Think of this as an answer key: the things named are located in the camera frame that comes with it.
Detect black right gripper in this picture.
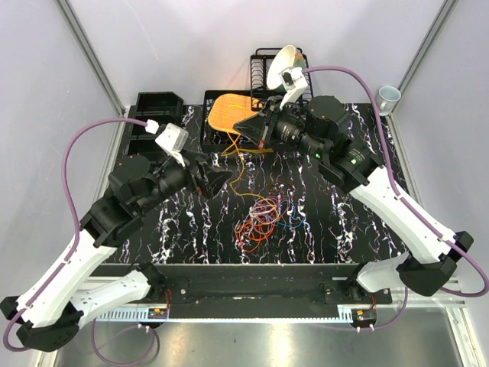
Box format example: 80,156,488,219
233,96,327,161

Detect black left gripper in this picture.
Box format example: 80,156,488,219
137,148,234,214

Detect yellow cable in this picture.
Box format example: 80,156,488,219
219,102,268,200

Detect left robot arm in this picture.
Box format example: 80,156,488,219
1,151,232,352

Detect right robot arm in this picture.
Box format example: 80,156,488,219
233,96,474,303

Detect orange woven mat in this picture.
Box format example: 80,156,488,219
207,93,257,135

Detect black low dish rack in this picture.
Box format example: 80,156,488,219
200,90,256,153

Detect black near storage bin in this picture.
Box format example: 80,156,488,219
127,139,166,164

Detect green ceramic bowl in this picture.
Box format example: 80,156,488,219
266,45,306,90

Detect white mug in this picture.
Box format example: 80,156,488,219
376,86,402,116

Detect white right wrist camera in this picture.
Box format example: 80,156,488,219
280,67,309,109

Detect orange cable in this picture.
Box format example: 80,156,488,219
233,198,283,255

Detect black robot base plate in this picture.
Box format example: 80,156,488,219
156,265,393,322

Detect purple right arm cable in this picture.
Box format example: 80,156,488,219
301,65,489,332

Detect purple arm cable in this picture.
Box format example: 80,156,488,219
301,65,489,332
0,117,160,362

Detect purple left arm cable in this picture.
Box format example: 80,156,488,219
0,117,160,362

